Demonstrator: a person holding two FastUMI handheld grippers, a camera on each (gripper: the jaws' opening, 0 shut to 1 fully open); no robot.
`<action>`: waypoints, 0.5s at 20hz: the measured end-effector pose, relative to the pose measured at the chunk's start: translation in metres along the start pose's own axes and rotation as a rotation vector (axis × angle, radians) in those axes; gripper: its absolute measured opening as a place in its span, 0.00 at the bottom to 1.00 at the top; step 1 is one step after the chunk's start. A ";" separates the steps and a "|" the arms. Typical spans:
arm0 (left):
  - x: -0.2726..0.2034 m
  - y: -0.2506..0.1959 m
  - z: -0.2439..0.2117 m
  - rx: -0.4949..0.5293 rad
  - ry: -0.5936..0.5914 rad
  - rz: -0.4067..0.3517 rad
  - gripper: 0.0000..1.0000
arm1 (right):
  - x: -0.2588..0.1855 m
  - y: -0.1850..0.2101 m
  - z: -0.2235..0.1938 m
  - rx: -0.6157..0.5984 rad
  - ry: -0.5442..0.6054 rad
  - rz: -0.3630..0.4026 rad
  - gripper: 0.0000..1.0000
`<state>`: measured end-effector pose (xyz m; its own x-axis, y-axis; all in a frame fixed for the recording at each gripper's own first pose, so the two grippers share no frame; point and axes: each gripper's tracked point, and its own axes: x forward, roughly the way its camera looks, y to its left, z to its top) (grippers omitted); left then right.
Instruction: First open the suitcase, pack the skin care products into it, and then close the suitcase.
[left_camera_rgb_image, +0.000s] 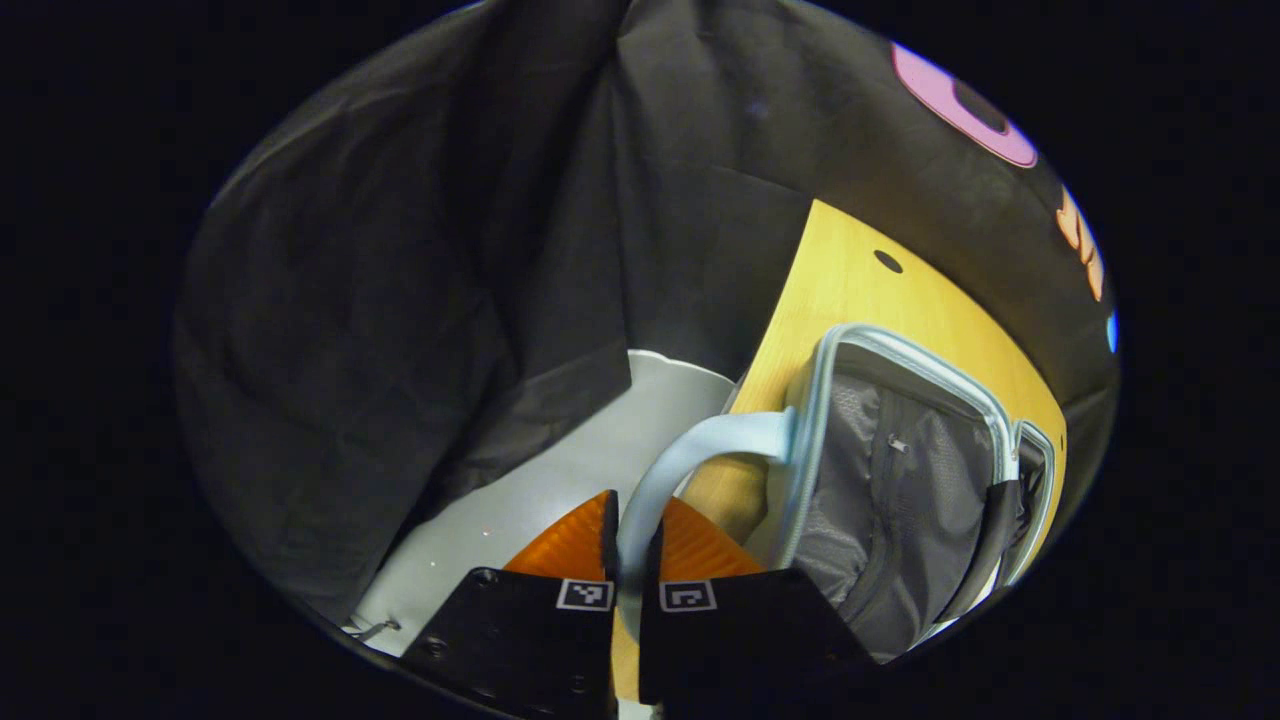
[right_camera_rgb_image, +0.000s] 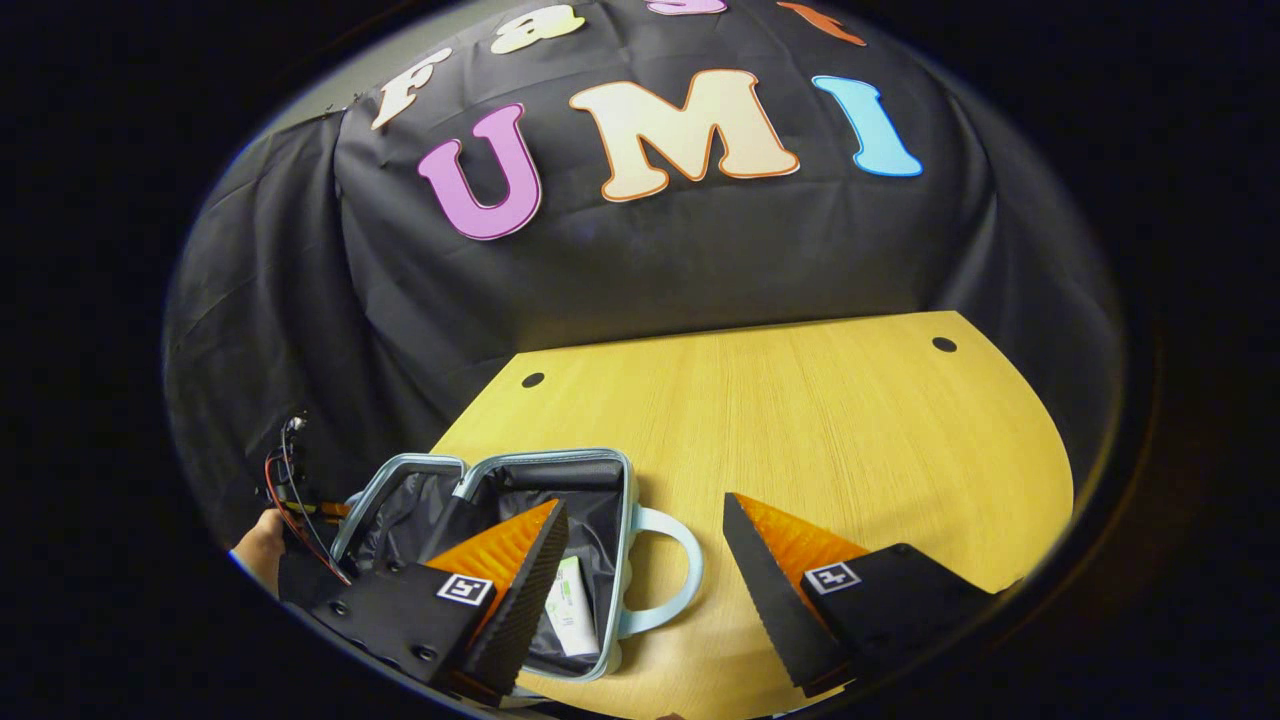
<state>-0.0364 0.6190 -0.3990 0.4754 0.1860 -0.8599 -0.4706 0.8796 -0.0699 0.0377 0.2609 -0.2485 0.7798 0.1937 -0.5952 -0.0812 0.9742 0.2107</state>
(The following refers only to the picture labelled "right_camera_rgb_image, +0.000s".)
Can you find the light blue small suitcase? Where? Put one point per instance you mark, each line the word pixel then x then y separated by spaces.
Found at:
pixel 590 510

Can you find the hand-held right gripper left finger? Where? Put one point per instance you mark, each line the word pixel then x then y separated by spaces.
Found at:
pixel 525 610

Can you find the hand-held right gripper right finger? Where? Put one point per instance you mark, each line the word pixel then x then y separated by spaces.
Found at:
pixel 775 610

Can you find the white green cosmetic tube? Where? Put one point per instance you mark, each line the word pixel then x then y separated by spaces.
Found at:
pixel 572 615

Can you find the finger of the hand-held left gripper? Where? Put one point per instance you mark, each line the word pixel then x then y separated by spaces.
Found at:
pixel 325 509

